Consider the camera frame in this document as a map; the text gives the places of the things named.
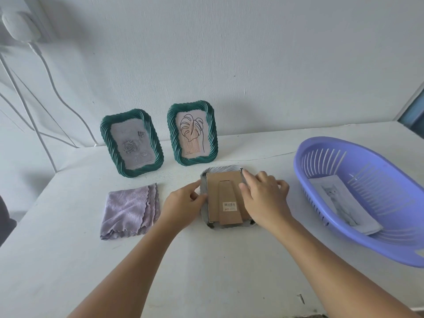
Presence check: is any white power cable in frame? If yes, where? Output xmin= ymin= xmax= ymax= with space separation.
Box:
xmin=29 ymin=42 xmax=100 ymax=147

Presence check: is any green photo frame rose picture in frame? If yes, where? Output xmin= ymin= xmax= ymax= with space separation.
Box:
xmin=100 ymin=109 xmax=165 ymax=178

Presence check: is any person's right forearm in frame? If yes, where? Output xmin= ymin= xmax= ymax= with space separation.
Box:
xmin=265 ymin=216 xmax=422 ymax=318

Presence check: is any green photo frame leaf drawing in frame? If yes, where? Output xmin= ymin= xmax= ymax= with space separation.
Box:
xmin=167 ymin=100 xmax=219 ymax=167

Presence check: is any purple microfibre cloth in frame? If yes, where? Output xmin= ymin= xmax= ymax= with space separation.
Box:
xmin=100 ymin=184 xmax=162 ymax=241

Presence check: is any person's right hand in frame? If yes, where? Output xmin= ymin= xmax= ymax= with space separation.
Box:
xmin=238 ymin=171 xmax=294 ymax=231

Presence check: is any person's left forearm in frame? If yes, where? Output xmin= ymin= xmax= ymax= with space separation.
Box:
xmin=68 ymin=222 xmax=189 ymax=318

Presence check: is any white wall plug adapter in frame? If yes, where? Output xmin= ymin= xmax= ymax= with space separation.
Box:
xmin=0 ymin=10 xmax=42 ymax=44

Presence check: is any cat picture print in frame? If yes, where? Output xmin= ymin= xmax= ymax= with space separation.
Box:
xmin=310 ymin=175 xmax=384 ymax=236

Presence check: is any person's left hand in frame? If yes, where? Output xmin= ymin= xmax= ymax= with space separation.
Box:
xmin=159 ymin=181 xmax=208 ymax=235

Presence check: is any grey photo frame cardboard back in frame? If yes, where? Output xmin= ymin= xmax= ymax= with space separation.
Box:
xmin=200 ymin=165 xmax=257 ymax=230

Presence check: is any white wire rack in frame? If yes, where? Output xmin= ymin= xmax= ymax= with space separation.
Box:
xmin=0 ymin=46 xmax=80 ymax=173

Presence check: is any purple plastic slotted basket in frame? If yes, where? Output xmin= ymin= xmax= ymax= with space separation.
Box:
xmin=293 ymin=136 xmax=424 ymax=269

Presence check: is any dark object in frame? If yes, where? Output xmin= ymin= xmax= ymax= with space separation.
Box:
xmin=0 ymin=195 xmax=17 ymax=247

